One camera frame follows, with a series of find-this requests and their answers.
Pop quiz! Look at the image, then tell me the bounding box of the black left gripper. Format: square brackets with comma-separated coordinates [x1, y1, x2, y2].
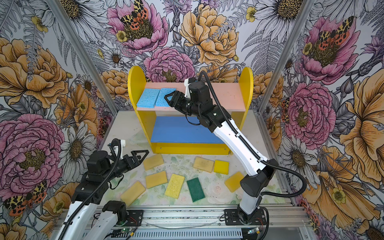
[103, 150, 150, 181]

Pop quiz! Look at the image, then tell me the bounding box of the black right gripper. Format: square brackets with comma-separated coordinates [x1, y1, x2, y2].
[165, 89, 203, 116]

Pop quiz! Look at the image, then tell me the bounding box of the light blue sponge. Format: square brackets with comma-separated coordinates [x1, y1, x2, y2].
[137, 89, 160, 109]

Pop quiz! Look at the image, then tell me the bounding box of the green scouring sponge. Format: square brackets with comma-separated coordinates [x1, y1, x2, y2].
[187, 178, 205, 203]

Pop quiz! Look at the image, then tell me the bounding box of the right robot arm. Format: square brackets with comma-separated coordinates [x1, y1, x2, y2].
[164, 82, 276, 225]

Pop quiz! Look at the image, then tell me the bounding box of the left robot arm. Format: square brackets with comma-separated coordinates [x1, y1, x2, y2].
[56, 145, 150, 240]

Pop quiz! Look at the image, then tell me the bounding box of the yellow shelf with coloured boards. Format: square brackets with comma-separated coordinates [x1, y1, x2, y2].
[128, 66, 254, 155]

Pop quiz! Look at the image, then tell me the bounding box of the tan yellow sponge upper left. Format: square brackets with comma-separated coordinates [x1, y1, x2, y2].
[143, 154, 164, 171]

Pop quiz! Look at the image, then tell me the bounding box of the tan yellow sponge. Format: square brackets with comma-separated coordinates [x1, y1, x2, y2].
[143, 154, 164, 171]
[145, 171, 168, 189]
[121, 181, 146, 207]

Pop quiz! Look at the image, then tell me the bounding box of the tan yellow sponge middle left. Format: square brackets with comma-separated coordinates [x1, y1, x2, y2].
[145, 171, 168, 189]

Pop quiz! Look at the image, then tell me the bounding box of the tan yellow sponge lower left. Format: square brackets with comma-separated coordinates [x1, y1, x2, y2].
[121, 181, 146, 207]

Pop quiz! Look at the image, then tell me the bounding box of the speckled yellow sponge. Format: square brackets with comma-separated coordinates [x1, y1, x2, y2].
[165, 174, 185, 199]

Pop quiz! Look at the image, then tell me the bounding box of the tan sponge right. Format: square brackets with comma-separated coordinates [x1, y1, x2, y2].
[193, 157, 215, 173]

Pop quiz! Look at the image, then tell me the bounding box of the bright yellow square sponge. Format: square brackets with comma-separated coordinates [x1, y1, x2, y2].
[214, 160, 230, 175]

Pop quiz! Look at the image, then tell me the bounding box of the yellow sponge far right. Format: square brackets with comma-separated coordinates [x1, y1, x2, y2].
[225, 172, 244, 193]

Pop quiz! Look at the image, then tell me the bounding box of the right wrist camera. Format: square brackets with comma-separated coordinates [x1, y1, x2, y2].
[184, 77, 196, 99]

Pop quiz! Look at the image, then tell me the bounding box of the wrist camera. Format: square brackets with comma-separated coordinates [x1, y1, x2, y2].
[109, 139, 126, 156]
[184, 77, 196, 99]

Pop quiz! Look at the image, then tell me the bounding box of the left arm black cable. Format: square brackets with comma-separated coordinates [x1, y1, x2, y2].
[56, 138, 122, 240]

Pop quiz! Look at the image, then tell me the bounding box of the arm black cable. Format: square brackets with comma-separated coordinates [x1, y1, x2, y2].
[56, 138, 122, 240]
[197, 70, 308, 199]

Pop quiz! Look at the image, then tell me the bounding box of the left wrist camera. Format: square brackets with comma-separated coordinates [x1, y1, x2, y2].
[109, 139, 126, 156]

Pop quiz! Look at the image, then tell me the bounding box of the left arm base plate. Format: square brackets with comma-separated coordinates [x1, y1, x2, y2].
[99, 209, 144, 227]

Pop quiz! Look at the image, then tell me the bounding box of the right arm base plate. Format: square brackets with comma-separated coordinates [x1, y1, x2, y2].
[224, 209, 268, 226]

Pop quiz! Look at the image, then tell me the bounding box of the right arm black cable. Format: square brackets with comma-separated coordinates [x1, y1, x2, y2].
[197, 70, 308, 199]

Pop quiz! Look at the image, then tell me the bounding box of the left aluminium frame post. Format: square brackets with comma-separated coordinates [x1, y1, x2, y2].
[44, 0, 119, 115]

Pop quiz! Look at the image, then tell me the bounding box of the aluminium frame post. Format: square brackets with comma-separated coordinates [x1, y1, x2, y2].
[44, 0, 119, 115]
[257, 0, 317, 113]

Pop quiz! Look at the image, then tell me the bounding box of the right aluminium frame post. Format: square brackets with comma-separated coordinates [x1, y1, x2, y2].
[257, 0, 317, 113]

